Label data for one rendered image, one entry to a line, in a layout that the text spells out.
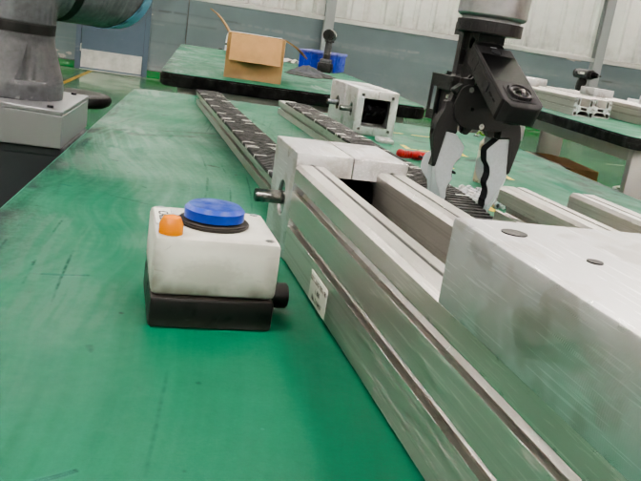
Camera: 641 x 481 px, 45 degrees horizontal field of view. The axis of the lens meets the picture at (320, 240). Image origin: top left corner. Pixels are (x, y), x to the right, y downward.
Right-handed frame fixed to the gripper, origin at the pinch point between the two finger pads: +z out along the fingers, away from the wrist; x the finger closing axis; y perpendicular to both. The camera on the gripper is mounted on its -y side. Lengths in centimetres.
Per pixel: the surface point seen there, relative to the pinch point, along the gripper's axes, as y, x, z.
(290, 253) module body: -18.4, 23.3, 1.8
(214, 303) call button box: -32.1, 31.1, 1.5
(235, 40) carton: 192, 2, -10
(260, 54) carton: 189, -7, -7
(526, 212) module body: -21.1, 4.3, -4.2
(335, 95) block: 96, -10, -3
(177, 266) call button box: -32.1, 33.7, -0.8
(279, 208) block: -11.4, 23.2, -0.3
